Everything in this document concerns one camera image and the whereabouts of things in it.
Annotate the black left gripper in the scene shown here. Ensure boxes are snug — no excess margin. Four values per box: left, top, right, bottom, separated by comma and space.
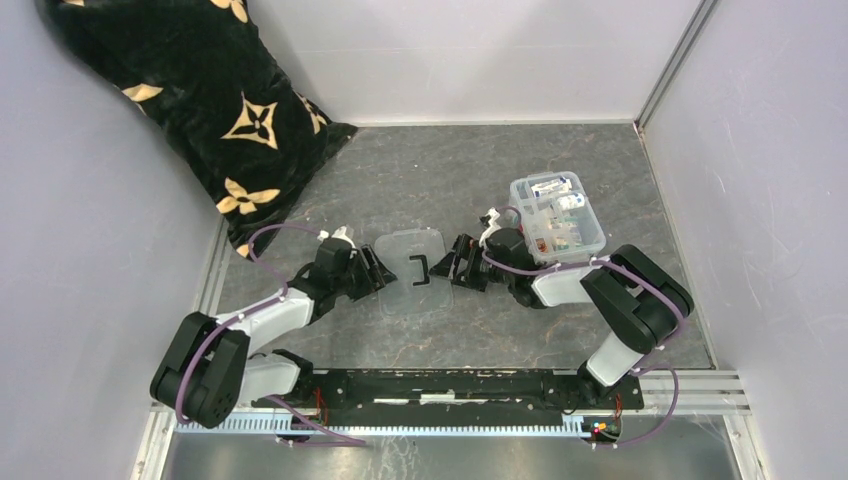
332, 244, 396, 303

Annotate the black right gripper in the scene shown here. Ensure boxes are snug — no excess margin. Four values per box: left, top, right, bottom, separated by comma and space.
427, 234, 513, 293

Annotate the clear box lid black handle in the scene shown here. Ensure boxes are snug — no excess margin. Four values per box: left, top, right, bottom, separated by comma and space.
374, 228, 454, 318

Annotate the clear plastic storage box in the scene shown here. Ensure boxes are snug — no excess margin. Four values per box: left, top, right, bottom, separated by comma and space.
508, 170, 607, 268

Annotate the white blue sachet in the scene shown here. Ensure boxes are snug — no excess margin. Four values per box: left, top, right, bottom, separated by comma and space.
530, 176, 572, 198

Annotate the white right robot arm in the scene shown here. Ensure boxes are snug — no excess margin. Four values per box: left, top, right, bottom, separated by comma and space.
428, 228, 695, 408

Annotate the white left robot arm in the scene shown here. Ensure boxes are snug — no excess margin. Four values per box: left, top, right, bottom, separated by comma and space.
149, 237, 397, 429

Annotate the black floral plush blanket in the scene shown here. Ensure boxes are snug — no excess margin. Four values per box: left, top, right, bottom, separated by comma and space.
36, 0, 357, 259

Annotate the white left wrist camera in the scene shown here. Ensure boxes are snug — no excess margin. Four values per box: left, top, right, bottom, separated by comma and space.
317, 225, 356, 247

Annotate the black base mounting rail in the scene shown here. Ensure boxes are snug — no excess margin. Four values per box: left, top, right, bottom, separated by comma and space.
268, 349, 645, 428

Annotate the white slotted cable duct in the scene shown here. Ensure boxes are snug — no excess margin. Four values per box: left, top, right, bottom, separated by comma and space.
175, 410, 618, 439

